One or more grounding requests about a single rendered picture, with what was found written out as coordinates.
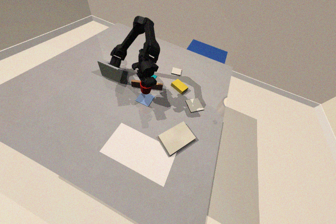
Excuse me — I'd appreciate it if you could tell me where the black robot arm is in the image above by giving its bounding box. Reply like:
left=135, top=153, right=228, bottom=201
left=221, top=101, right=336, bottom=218
left=108, top=16, right=160, bottom=77

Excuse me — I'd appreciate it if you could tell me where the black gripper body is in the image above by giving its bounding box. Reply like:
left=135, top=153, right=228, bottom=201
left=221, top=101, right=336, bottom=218
left=132, top=62, right=157, bottom=88

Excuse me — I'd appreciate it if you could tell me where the yellow rectangular block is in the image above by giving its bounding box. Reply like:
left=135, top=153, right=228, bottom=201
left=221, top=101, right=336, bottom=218
left=171, top=79, right=188, bottom=94

